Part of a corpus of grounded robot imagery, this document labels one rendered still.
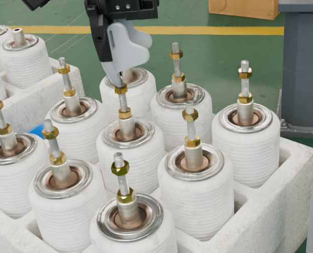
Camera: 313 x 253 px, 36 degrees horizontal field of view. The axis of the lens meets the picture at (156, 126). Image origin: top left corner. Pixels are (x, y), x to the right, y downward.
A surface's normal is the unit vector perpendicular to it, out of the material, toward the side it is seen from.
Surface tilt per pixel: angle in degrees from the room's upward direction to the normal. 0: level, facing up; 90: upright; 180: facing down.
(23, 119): 90
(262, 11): 89
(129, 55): 91
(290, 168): 0
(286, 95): 90
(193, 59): 0
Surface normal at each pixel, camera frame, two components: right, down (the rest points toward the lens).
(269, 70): -0.11, -0.83
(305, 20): -0.27, 0.56
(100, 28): -0.08, 0.48
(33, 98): 0.74, 0.31
